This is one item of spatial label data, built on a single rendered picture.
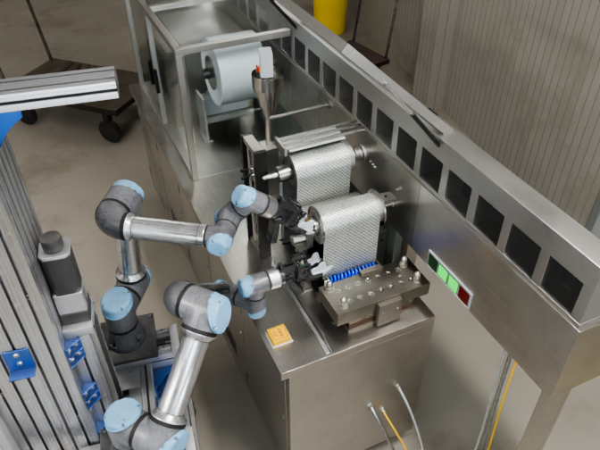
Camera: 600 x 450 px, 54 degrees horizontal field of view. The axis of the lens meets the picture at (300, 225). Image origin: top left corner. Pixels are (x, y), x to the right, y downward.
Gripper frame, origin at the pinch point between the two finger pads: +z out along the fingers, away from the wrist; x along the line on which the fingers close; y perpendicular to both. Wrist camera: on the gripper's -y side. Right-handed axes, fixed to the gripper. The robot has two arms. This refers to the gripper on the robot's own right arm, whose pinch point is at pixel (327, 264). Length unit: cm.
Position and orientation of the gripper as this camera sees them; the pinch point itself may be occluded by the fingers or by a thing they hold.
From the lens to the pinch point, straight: 228.1
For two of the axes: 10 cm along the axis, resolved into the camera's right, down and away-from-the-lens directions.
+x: -4.2, -5.8, 7.0
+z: 9.1, -2.7, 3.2
